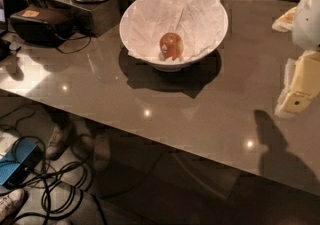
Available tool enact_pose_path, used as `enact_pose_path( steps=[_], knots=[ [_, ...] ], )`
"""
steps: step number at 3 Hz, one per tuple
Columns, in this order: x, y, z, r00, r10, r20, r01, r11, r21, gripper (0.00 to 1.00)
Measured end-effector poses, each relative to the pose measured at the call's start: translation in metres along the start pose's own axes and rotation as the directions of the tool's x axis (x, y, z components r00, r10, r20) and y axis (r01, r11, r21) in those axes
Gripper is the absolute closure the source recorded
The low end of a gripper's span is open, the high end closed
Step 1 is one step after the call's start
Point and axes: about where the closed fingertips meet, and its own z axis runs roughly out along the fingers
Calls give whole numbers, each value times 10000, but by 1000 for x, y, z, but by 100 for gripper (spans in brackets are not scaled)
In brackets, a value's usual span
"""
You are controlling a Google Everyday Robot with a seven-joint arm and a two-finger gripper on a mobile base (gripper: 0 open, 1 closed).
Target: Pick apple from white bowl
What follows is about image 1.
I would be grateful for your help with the red apple with sticker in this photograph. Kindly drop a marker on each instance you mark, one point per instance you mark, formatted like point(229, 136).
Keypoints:
point(171, 46)

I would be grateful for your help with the blue box on floor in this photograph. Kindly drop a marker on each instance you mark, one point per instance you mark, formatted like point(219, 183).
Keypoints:
point(18, 162)

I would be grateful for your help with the black VR headset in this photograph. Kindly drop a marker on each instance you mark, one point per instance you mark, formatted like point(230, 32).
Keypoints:
point(43, 26)

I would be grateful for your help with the white bowl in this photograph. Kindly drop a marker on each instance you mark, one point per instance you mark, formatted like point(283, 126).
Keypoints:
point(173, 29)

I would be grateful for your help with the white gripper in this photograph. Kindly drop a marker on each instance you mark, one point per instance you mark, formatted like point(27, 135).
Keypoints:
point(308, 22)

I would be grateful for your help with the white shoe under table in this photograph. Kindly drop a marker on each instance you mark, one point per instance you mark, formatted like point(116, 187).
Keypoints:
point(58, 141)

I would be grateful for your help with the dark square pedestal box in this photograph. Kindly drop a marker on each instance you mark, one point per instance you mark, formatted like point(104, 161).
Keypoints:
point(93, 18)

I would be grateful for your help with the white crumpled paper liner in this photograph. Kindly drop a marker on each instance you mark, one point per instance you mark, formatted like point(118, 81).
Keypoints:
point(150, 25)

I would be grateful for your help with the white shoe bottom left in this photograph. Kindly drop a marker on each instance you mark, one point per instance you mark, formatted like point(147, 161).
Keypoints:
point(10, 203)

